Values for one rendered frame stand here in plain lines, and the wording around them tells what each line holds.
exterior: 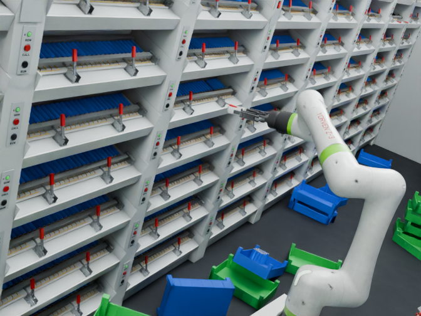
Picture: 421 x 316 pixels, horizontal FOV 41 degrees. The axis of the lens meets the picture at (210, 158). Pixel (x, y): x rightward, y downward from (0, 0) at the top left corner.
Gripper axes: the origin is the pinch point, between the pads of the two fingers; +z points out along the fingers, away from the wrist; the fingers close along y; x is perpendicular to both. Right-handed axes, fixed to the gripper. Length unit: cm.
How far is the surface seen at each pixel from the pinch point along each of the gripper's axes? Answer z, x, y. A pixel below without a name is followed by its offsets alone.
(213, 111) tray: 6.1, -0.5, -9.4
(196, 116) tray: 6.6, -1.3, -22.2
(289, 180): 22, -74, 142
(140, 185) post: 10, -25, -52
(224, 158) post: 11.7, -29.1, 18.0
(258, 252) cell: -3, -84, 44
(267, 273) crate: -18, -83, 24
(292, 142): 14, -38, 112
